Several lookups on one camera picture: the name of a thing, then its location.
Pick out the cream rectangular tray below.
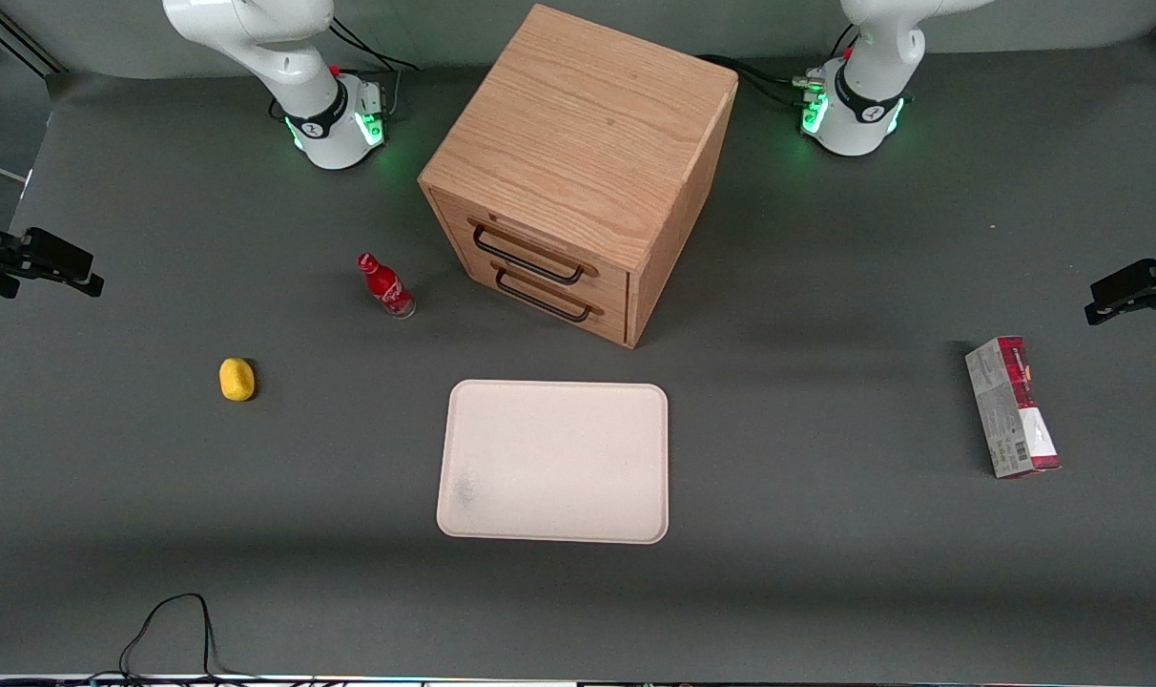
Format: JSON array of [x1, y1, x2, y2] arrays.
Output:
[[436, 380, 670, 545]]

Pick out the thin black looped cable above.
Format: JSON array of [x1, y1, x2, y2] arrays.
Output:
[[82, 593, 255, 684]]

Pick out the black metal drawer handle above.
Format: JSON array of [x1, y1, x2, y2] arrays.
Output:
[[494, 265, 593, 323], [471, 222, 587, 286]]

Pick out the yellow lemon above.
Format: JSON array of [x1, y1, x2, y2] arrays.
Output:
[[218, 357, 257, 403]]

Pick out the black right arm base cables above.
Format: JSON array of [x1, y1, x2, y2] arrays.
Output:
[[328, 13, 423, 121]]

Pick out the red and grey carton box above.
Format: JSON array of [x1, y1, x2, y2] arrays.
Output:
[[964, 335, 1062, 479]]

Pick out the black aluminium frame rail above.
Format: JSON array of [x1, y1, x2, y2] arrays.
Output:
[[0, 0, 66, 79]]

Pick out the oak wooden drawer cabinet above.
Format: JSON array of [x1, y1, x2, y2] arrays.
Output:
[[418, 3, 739, 350]]

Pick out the red coke bottle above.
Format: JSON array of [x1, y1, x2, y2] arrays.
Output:
[[357, 252, 417, 320]]

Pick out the black arm base cables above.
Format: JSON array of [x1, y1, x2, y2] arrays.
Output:
[[328, 13, 423, 121], [696, 54, 827, 109]]

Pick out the wooden drawer front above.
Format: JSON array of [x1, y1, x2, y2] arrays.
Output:
[[449, 237, 630, 346], [432, 189, 631, 308]]

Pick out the black left arm base cables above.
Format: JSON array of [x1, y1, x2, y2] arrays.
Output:
[[696, 54, 827, 109]]

